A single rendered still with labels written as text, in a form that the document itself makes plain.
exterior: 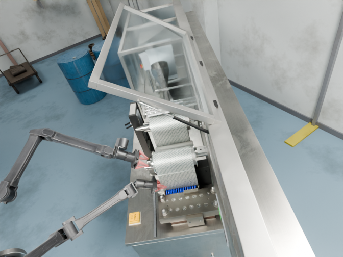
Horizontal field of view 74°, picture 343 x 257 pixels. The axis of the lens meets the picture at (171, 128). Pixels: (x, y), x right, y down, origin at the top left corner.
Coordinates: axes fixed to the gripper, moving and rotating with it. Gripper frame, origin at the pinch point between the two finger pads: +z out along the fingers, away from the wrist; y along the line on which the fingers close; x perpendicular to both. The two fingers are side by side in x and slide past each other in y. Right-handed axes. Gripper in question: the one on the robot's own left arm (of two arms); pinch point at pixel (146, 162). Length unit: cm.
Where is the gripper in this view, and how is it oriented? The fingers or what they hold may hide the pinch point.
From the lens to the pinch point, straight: 144.8
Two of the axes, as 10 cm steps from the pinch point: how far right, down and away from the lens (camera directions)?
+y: 0.7, 6.6, -7.4
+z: 8.7, 3.2, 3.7
